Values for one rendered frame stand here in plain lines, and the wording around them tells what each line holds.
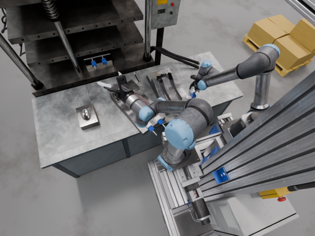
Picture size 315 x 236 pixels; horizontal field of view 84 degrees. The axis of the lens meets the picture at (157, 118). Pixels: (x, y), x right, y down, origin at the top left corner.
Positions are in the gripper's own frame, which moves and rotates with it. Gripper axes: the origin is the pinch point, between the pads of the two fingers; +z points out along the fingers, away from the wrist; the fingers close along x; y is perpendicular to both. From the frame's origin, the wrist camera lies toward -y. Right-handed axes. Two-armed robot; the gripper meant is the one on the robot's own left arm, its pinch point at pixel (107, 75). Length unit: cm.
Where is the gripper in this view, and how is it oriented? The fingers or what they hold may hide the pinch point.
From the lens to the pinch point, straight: 109.2
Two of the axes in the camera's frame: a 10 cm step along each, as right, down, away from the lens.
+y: -1.7, 5.5, 8.2
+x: 6.9, -5.2, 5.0
